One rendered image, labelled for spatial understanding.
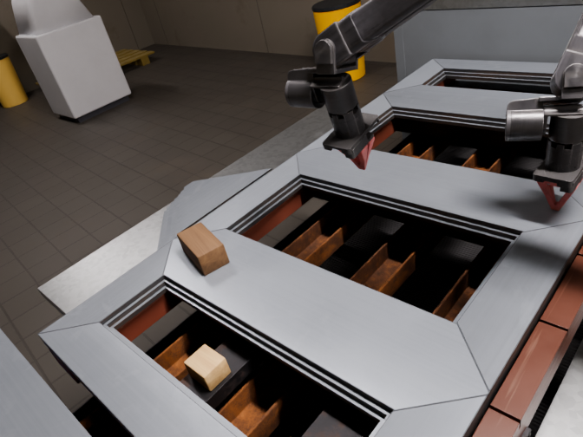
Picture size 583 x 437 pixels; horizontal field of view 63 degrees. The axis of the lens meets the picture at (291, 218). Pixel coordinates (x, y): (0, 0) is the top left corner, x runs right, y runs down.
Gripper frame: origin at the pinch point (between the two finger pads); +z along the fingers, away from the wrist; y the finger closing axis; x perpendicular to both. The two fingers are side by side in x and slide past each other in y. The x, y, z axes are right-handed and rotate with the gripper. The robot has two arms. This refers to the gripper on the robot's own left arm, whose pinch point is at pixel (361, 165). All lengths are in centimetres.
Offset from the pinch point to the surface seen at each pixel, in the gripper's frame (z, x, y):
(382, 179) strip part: 16.0, -6.0, -11.3
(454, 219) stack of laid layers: 15.1, 15.5, -4.8
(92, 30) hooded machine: 65, -440, -145
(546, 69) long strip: 33, 5, -84
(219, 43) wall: 175, -479, -300
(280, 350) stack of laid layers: 5.0, 7.8, 38.5
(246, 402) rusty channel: 18, 0, 47
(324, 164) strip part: 16.6, -24.6, -11.7
